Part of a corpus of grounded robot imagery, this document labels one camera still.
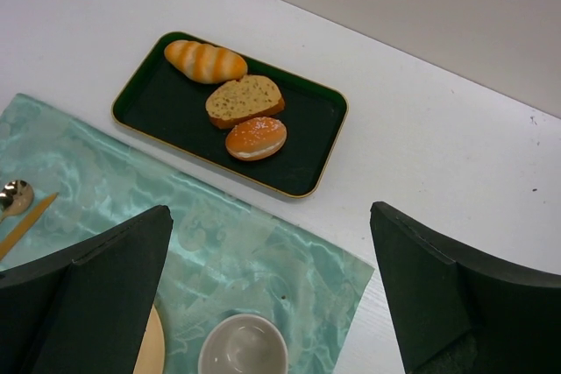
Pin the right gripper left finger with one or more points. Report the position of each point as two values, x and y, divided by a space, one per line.
84 309

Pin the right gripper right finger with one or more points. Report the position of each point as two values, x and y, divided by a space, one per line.
456 309

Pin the brown bread slice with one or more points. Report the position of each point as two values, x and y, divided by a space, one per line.
237 101

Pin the striped long bread roll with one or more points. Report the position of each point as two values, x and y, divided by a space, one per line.
205 63

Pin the beige round plate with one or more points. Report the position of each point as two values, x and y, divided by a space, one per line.
152 352

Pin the teal patterned placemat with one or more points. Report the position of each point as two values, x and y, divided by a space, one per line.
225 256

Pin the purple ceramic mug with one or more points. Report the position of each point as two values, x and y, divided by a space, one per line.
244 343

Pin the cream filled sesame bun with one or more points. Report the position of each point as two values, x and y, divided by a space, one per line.
257 138

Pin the gold knife green handle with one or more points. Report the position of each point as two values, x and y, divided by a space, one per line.
25 224

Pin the gold spoon green handle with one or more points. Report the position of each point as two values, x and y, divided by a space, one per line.
16 197

